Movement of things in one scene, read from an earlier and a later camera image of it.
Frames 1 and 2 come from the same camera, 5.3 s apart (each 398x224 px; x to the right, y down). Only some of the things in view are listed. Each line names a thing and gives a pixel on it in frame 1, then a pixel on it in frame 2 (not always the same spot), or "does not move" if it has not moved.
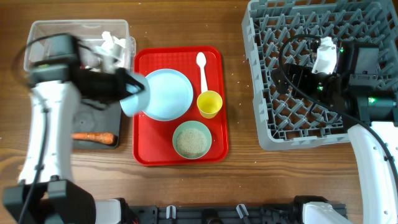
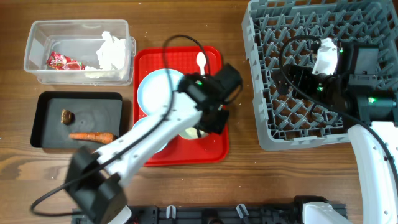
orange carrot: x=106 y=137 does not move
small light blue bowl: x=134 y=104 -> x=153 y=111
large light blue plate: x=171 y=94 does not move
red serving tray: x=199 y=137 does not move
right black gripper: x=301 y=73 does not move
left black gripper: x=123 y=78 -> x=220 y=128
